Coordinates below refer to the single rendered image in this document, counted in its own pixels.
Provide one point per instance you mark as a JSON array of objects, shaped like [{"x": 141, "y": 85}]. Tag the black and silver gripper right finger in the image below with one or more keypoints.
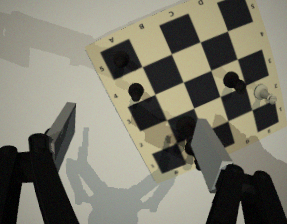
[{"x": 227, "y": 180}]

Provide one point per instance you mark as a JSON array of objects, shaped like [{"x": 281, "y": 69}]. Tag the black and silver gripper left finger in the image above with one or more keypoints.
[{"x": 40, "y": 166}]

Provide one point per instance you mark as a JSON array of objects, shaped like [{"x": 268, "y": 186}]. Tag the black and cream chessboard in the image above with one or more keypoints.
[{"x": 180, "y": 56}]

